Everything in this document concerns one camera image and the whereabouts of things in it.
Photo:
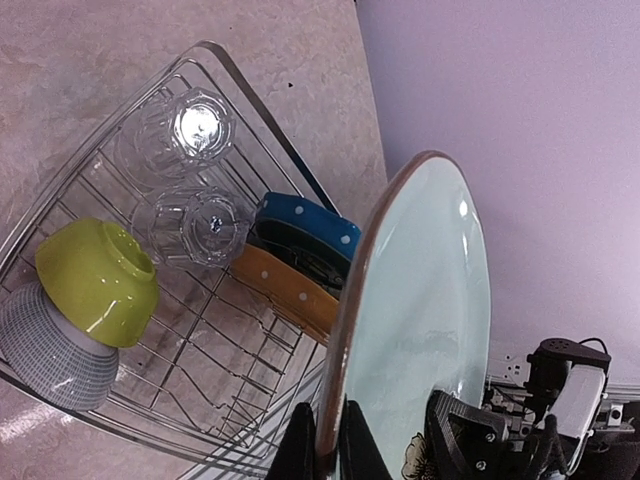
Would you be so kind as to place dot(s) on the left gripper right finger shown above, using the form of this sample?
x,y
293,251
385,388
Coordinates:
x,y
359,457

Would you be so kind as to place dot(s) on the clear glass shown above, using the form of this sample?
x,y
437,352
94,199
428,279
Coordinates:
x,y
185,226
168,139

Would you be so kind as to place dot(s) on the blue polka dot plate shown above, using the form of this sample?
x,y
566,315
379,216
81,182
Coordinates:
x,y
311,239

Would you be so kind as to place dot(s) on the green bowl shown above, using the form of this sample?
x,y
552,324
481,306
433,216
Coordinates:
x,y
100,279

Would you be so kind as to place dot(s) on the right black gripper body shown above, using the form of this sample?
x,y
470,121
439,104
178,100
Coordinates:
x,y
467,442

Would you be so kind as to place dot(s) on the grey striped bowl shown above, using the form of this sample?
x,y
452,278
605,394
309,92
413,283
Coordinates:
x,y
53,357

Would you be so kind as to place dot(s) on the clear glass near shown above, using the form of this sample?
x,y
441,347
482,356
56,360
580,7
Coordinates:
x,y
185,226

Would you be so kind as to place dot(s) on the aluminium front rail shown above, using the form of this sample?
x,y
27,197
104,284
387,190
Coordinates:
x,y
508,374

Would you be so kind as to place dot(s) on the clear glass far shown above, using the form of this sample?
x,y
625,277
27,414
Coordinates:
x,y
168,139

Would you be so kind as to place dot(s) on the metal wire dish rack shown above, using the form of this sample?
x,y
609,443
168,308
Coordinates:
x,y
218,370

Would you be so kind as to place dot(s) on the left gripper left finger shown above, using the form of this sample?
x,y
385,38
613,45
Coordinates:
x,y
295,457

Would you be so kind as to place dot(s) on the light teal round plate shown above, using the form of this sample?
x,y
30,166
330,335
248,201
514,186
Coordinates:
x,y
414,315

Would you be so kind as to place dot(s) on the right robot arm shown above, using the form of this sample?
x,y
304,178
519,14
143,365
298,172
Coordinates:
x,y
565,388

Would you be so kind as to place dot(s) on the yellow polka dot plate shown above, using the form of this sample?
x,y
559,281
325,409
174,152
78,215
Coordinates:
x,y
294,296

